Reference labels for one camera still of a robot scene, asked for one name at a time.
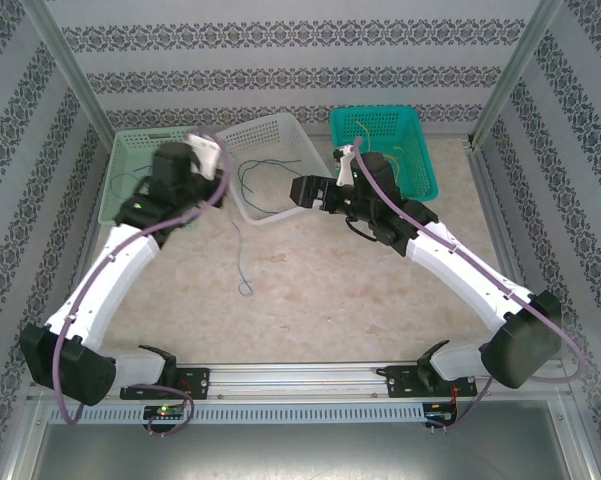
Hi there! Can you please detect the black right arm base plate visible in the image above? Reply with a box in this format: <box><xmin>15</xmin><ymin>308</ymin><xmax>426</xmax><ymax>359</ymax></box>
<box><xmin>385</xmin><ymin>365</ymin><xmax>479</xmax><ymax>399</ymax></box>

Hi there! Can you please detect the aluminium frame post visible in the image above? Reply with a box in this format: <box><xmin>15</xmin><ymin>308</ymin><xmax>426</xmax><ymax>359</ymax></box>
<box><xmin>18</xmin><ymin>0</ymin><xmax>117</xmax><ymax>146</ymax></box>
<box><xmin>471</xmin><ymin>0</ymin><xmax>570</xmax><ymax>147</ymax></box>

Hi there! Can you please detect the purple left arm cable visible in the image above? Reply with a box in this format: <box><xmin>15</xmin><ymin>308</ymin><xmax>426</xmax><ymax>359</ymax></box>
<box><xmin>53</xmin><ymin>128</ymin><xmax>231</xmax><ymax>440</ymax></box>

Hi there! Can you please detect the teal plastic basket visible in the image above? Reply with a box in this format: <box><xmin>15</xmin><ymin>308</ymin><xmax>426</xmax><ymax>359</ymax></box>
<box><xmin>328</xmin><ymin>105</ymin><xmax>440</xmax><ymax>202</ymax></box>

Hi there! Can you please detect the light green plastic basket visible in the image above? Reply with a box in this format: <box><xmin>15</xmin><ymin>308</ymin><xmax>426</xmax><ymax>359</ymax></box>
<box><xmin>98</xmin><ymin>127</ymin><xmax>204</xmax><ymax>232</ymax></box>

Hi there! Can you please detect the blue cable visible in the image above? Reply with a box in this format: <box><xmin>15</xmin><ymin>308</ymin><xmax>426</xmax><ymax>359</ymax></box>
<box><xmin>108</xmin><ymin>162</ymin><xmax>156</xmax><ymax>197</ymax></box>
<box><xmin>231</xmin><ymin>218</ymin><xmax>255</xmax><ymax>297</ymax></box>

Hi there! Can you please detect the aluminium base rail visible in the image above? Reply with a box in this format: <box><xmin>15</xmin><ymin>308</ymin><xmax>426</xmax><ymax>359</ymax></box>
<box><xmin>27</xmin><ymin>363</ymin><xmax>566</xmax><ymax>401</ymax></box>

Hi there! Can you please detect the slotted grey cable duct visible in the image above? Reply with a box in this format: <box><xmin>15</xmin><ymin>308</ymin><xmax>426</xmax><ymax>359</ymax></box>
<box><xmin>47</xmin><ymin>403</ymin><xmax>426</xmax><ymax>425</ymax></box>

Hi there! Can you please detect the golden yellow cable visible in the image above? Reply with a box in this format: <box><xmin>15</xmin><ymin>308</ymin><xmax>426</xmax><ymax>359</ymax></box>
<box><xmin>387</xmin><ymin>144</ymin><xmax>406</xmax><ymax>184</ymax></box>

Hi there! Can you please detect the pale yellow cable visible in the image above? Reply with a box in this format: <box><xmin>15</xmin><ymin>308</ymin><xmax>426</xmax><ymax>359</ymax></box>
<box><xmin>355</xmin><ymin>119</ymin><xmax>376</xmax><ymax>151</ymax></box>

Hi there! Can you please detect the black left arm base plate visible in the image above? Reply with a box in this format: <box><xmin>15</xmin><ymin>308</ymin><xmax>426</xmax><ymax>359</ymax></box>
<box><xmin>120</xmin><ymin>367</ymin><xmax>212</xmax><ymax>401</ymax></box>

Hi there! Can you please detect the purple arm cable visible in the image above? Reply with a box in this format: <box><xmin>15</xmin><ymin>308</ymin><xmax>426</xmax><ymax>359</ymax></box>
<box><xmin>53</xmin><ymin>128</ymin><xmax>231</xmax><ymax>440</ymax></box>
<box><xmin>352</xmin><ymin>137</ymin><xmax>586</xmax><ymax>434</ymax></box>

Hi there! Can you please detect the aluminium side rail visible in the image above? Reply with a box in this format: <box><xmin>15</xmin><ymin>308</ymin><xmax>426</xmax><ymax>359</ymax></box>
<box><xmin>464</xmin><ymin>139</ymin><xmax>567</xmax><ymax>371</ymax></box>
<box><xmin>48</xmin><ymin>142</ymin><xmax>116</xmax><ymax>366</ymax></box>

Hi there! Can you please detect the metal sheet shelf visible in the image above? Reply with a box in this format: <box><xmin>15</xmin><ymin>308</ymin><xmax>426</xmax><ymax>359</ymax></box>
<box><xmin>4</xmin><ymin>394</ymin><xmax>599</xmax><ymax>480</ymax></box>

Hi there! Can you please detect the white plastic basket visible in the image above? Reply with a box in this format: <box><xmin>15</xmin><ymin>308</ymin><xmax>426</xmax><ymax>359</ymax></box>
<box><xmin>217</xmin><ymin>112</ymin><xmax>334</xmax><ymax>227</ymax></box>

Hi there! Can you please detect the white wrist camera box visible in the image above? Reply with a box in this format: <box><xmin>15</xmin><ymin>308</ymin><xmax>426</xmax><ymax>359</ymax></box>
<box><xmin>186</xmin><ymin>130</ymin><xmax>222</xmax><ymax>180</ymax></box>
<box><xmin>332</xmin><ymin>144</ymin><xmax>364</xmax><ymax>187</ymax></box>

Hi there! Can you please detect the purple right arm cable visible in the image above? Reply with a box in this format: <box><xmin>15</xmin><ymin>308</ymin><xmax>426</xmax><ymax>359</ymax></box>
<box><xmin>352</xmin><ymin>137</ymin><xmax>586</xmax><ymax>434</ymax></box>

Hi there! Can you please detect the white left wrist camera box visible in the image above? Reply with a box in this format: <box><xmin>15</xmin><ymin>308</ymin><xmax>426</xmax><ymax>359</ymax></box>
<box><xmin>186</xmin><ymin>130</ymin><xmax>222</xmax><ymax>180</ymax></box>

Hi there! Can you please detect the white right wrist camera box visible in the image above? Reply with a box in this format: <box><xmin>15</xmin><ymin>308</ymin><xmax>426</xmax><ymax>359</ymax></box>
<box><xmin>332</xmin><ymin>144</ymin><xmax>364</xmax><ymax>187</ymax></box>

